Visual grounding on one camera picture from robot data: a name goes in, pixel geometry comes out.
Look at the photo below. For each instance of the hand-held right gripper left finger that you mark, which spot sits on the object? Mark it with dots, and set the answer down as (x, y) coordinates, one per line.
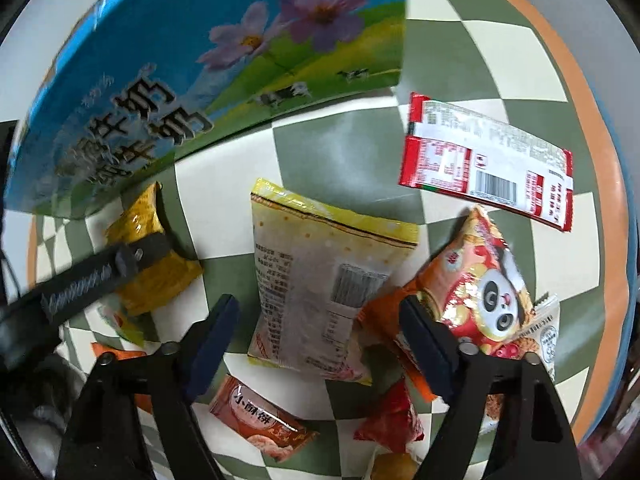
(212, 352)

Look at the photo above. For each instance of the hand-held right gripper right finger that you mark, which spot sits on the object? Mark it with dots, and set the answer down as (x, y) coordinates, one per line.
(425, 355)

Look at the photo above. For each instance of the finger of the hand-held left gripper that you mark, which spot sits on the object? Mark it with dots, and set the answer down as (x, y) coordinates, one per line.
(100, 280)

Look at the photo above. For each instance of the red white long snack packet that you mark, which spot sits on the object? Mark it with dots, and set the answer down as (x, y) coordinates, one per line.
(480, 160)

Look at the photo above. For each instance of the blue milk carton box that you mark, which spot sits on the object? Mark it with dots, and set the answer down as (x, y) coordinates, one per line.
(200, 60)

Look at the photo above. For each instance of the green white snack packet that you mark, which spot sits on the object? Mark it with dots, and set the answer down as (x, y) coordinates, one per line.
(120, 322)

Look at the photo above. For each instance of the orange snack packet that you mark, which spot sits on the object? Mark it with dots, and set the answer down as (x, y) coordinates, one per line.
(385, 315)
(125, 352)

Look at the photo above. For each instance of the red triangular snack packet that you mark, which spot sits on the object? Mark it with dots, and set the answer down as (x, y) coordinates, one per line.
(395, 417)

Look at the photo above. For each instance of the small brown biscuit packet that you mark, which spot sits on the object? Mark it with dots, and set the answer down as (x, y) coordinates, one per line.
(255, 417)

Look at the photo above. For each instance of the red panda snack packet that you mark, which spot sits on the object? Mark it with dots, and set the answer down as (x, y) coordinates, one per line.
(475, 285)

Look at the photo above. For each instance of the yellow round snack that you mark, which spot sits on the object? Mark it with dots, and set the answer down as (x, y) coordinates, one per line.
(395, 467)

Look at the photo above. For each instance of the yellow white snack packet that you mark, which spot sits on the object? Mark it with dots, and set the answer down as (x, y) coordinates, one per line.
(310, 270)

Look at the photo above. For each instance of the green white checkered tablecloth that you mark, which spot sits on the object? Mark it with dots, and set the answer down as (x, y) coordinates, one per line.
(325, 150)

